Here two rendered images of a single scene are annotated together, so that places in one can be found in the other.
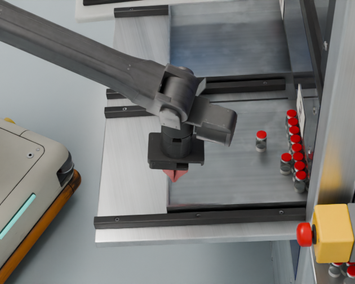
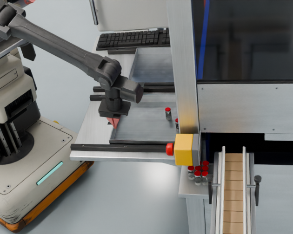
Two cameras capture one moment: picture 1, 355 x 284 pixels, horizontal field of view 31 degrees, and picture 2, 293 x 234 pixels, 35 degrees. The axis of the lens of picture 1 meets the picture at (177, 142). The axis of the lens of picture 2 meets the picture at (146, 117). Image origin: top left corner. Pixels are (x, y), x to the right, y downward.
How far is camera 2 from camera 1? 58 cm
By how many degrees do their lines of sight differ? 12
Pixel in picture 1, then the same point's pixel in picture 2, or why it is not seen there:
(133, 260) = (117, 210)
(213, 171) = (140, 127)
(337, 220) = (185, 140)
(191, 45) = (145, 68)
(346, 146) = (187, 98)
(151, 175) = (107, 128)
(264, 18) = not seen: hidden behind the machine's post
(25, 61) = (75, 95)
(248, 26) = not seen: hidden behind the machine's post
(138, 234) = (93, 154)
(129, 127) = not seen: hidden behind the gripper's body
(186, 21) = (146, 56)
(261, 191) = (163, 138)
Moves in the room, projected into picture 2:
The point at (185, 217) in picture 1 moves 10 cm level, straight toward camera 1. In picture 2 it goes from (118, 146) to (115, 167)
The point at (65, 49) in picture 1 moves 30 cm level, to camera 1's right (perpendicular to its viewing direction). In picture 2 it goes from (54, 44) to (149, 37)
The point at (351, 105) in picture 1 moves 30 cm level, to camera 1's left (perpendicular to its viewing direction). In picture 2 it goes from (183, 72) to (79, 79)
